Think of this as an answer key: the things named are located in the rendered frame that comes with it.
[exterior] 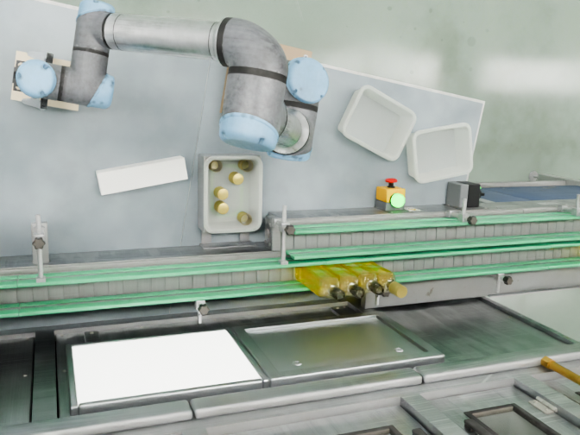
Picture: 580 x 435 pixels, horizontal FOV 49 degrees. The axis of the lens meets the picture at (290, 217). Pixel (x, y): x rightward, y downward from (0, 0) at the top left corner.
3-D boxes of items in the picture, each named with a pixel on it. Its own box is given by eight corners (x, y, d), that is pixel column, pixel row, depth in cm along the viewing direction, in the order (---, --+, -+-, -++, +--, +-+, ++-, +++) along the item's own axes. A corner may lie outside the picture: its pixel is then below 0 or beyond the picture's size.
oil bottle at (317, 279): (294, 279, 190) (323, 301, 170) (294, 261, 189) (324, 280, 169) (312, 277, 192) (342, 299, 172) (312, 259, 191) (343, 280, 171)
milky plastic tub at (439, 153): (398, 129, 209) (412, 131, 201) (455, 120, 216) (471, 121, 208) (402, 181, 213) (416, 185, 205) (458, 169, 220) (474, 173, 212)
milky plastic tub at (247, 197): (197, 228, 189) (204, 234, 181) (197, 153, 185) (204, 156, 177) (253, 225, 195) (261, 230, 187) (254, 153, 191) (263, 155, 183)
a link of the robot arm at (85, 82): (118, 58, 134) (64, 46, 130) (111, 110, 135) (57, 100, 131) (115, 61, 141) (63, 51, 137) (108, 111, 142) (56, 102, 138)
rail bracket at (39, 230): (32, 263, 171) (29, 288, 151) (28, 203, 168) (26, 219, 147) (51, 262, 173) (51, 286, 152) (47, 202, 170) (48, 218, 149)
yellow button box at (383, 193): (374, 206, 210) (385, 211, 203) (375, 184, 208) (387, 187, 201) (393, 205, 212) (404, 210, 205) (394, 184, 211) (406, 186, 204)
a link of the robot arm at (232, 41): (285, 9, 116) (65, -7, 131) (275, 69, 116) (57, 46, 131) (304, 27, 127) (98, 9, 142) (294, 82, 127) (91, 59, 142)
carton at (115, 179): (95, 170, 176) (97, 173, 170) (179, 155, 183) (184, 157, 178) (100, 192, 177) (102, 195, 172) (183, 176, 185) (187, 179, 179)
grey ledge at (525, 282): (351, 299, 209) (367, 311, 199) (352, 274, 208) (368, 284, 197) (573, 278, 243) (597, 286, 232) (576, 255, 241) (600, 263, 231)
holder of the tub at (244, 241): (198, 244, 190) (204, 250, 183) (198, 154, 185) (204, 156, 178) (251, 241, 197) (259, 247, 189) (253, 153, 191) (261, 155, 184)
